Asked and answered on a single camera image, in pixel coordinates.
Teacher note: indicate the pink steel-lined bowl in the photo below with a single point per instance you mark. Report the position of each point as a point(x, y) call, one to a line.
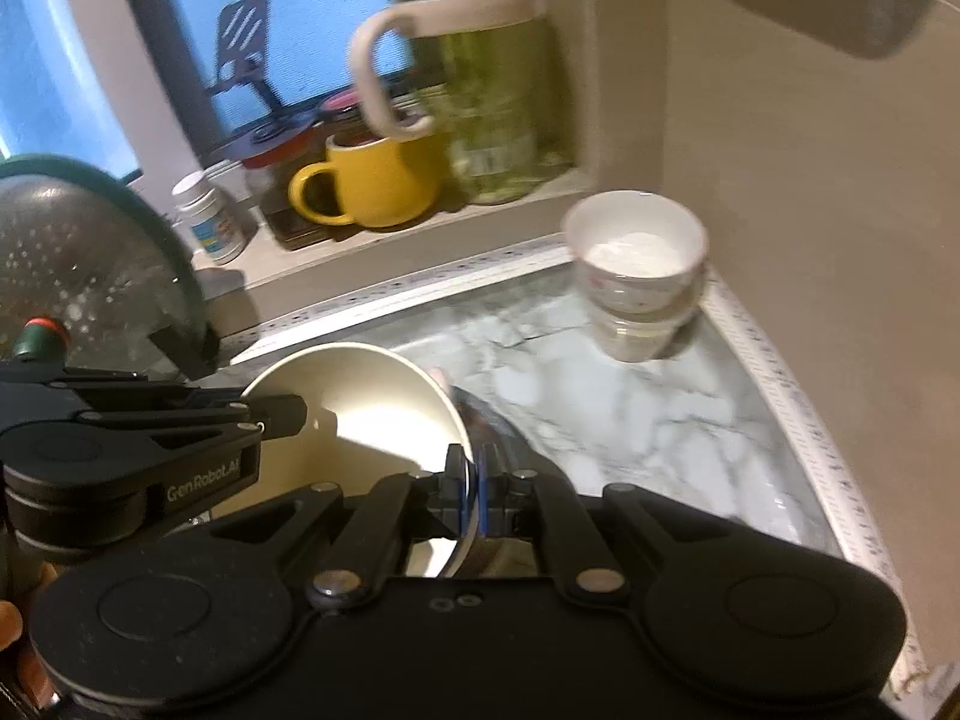
point(525, 435)

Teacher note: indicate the dark slotted stand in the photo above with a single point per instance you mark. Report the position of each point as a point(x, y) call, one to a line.
point(244, 30)

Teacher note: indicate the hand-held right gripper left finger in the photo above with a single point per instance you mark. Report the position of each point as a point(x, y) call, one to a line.
point(455, 489)

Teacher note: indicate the green glass pitcher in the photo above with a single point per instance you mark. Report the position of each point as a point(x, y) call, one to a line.
point(495, 112)

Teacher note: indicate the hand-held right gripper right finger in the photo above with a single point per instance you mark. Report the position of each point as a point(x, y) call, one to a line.
point(486, 491)

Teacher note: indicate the person's left hand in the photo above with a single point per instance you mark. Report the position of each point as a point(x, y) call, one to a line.
point(9, 624)

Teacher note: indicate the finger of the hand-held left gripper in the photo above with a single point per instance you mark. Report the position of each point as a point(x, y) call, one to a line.
point(279, 416)
point(150, 395)

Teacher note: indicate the cream bowl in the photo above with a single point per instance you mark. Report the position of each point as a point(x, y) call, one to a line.
point(375, 420)

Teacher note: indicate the red-lidded jar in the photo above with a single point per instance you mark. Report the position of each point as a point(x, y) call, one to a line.
point(349, 105)

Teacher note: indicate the white pill bottle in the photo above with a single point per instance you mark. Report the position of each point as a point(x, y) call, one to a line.
point(210, 221)

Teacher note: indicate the small white patterned bowl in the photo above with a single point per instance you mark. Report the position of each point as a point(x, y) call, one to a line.
point(637, 247)
point(637, 343)
point(645, 305)

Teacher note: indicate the metal colander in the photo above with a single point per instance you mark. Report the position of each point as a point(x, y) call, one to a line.
point(75, 255)

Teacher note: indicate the yellow mug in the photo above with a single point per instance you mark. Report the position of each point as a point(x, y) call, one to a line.
point(382, 180)

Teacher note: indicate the dark jar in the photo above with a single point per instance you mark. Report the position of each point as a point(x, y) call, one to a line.
point(281, 217)

